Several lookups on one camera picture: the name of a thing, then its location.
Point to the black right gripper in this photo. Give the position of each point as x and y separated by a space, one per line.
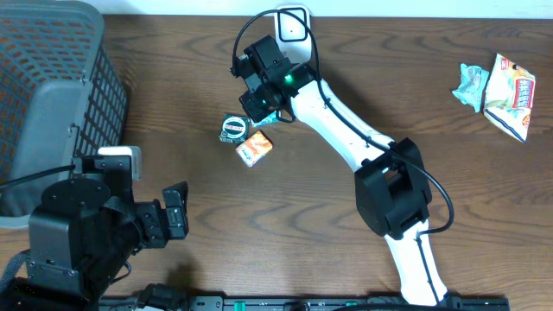
254 114

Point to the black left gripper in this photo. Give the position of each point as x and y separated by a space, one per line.
178 218

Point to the small teal candy box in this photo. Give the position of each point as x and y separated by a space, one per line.
271 119

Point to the small orange candy box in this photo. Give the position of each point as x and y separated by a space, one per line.
254 148

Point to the teal white snack packet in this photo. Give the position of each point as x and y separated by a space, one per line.
472 85

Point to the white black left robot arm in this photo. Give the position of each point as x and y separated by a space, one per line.
84 232

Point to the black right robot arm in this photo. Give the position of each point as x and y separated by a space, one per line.
392 187

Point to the white barcode scanner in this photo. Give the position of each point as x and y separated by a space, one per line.
292 38

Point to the dark grey plastic basket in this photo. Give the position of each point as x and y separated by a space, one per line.
61 96

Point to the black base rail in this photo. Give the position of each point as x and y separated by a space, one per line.
217 303

